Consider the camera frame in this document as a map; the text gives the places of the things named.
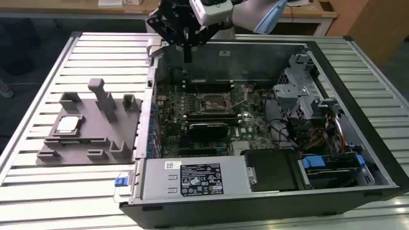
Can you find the CPU socket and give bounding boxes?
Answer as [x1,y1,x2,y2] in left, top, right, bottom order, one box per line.
[199,93,235,115]

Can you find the coloured power wires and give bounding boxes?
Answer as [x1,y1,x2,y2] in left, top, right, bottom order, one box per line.
[300,114,348,155]

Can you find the black expansion slot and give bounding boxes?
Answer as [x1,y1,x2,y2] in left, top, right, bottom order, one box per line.
[178,148,218,155]

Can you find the silver power supply unit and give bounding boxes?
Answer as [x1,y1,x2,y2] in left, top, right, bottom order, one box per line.
[137,157,259,201]

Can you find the flat black device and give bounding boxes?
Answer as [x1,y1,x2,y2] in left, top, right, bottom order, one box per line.
[319,0,335,12]

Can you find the green motherboard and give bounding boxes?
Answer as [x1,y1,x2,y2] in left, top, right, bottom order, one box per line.
[154,80,300,159]

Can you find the grey chair foot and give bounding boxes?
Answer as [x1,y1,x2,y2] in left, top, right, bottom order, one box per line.
[0,78,17,98]

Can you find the hard disk in blue carrier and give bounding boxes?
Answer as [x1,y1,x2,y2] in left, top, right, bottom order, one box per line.
[299,154,359,190]

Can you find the silver chipset heat sink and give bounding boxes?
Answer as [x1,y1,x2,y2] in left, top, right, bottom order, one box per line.
[232,141,254,152]

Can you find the black RAM slot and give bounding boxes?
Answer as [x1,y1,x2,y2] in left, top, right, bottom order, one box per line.
[183,86,236,90]
[186,119,240,123]
[186,114,240,118]
[186,121,240,125]
[183,82,236,87]
[186,116,240,120]
[183,80,236,84]
[183,89,236,93]

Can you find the metal drive cage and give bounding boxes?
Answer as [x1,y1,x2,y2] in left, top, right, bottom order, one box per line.
[274,54,327,120]

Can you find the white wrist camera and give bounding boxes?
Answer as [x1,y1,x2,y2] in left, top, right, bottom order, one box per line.
[190,0,235,26]

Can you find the white paper box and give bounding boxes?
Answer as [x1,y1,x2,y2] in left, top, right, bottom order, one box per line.
[98,0,125,9]

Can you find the silver CPU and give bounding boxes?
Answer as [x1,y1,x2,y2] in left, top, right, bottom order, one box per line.
[55,116,85,133]

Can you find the wooden desk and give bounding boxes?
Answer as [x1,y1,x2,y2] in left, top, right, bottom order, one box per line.
[0,0,340,36]

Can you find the grey parts rack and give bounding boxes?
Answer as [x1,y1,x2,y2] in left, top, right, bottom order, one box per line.
[37,78,145,166]

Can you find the black PC case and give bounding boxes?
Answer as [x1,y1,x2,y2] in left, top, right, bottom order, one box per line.
[114,37,409,230]

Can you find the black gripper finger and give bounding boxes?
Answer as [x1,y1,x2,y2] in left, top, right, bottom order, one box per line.
[189,22,222,64]
[147,13,190,64]

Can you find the black plastic shroud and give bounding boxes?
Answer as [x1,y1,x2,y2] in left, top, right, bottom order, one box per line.
[239,148,306,193]

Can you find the green RAM stick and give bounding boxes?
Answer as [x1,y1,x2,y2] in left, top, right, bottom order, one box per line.
[59,138,107,146]

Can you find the wooden cabinet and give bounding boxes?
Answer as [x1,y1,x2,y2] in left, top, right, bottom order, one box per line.
[326,0,409,67]

